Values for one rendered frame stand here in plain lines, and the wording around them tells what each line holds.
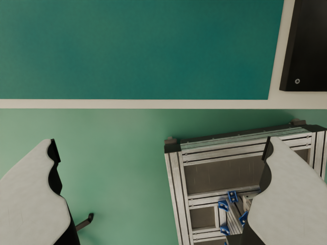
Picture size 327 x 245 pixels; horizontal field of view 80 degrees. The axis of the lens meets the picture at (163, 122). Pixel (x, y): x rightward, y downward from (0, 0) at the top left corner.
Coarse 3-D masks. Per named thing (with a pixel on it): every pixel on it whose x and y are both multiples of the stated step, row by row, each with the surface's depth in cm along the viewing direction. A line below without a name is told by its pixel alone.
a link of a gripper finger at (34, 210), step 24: (48, 144) 11; (24, 168) 9; (48, 168) 9; (0, 192) 8; (24, 192) 8; (48, 192) 8; (0, 216) 7; (24, 216) 7; (48, 216) 7; (0, 240) 6; (24, 240) 6; (48, 240) 6; (72, 240) 7
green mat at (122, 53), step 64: (0, 0) 34; (64, 0) 35; (128, 0) 35; (192, 0) 35; (256, 0) 35; (0, 64) 37; (64, 64) 38; (128, 64) 38; (192, 64) 38; (256, 64) 39
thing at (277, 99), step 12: (288, 0) 36; (288, 12) 36; (288, 24) 37; (288, 36) 37; (276, 48) 38; (276, 60) 39; (276, 72) 39; (276, 84) 40; (276, 96) 41; (288, 96) 41; (300, 96) 41; (312, 96) 41; (324, 96) 41; (132, 108) 41; (144, 108) 41; (156, 108) 41; (168, 108) 41; (180, 108) 41; (192, 108) 41; (204, 108) 41; (216, 108) 41; (228, 108) 41; (240, 108) 41; (252, 108) 41; (264, 108) 41; (276, 108) 42; (288, 108) 42; (300, 108) 42; (312, 108) 42; (324, 108) 42
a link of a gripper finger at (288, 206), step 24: (264, 168) 9; (288, 168) 9; (312, 168) 9; (264, 192) 8; (288, 192) 8; (312, 192) 8; (264, 216) 7; (288, 216) 7; (312, 216) 7; (240, 240) 7; (264, 240) 6; (288, 240) 6; (312, 240) 6
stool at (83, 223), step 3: (90, 213) 137; (90, 216) 134; (87, 219) 133; (90, 219) 134; (81, 222) 134; (84, 222) 133; (87, 222) 132; (90, 222) 133; (78, 225) 134; (81, 225) 133; (84, 225) 133; (78, 228) 134; (81, 228) 134
